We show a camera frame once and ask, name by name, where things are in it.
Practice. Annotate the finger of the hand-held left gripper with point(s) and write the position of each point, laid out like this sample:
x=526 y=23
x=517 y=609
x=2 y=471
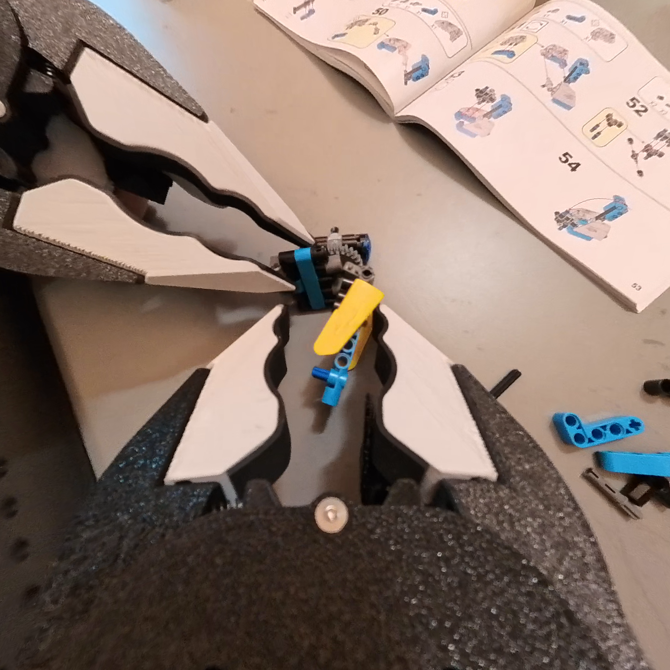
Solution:
x=157 y=115
x=115 y=241

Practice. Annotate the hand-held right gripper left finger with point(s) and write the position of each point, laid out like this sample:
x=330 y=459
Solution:
x=225 y=419

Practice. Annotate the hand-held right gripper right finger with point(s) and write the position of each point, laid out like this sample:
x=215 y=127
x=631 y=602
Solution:
x=434 y=419

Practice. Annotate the yellow blue brick assembly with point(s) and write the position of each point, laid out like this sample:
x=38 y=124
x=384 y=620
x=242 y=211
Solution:
x=345 y=319

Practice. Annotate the black blue brick assembly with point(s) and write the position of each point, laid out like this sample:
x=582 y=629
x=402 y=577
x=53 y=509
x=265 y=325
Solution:
x=319 y=262

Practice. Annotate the grey desk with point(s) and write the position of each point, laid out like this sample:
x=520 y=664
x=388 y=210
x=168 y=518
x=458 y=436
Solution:
x=450 y=251

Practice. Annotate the black axle rod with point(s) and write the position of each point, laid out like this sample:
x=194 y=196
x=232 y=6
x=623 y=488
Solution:
x=505 y=382

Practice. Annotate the pile of loose brick parts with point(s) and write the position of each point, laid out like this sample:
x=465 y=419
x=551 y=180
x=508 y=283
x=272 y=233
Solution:
x=607 y=429

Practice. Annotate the black perforated mat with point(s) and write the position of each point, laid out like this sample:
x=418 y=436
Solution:
x=37 y=503

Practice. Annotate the building instruction booklet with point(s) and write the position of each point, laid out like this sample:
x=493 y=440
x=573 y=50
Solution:
x=503 y=94

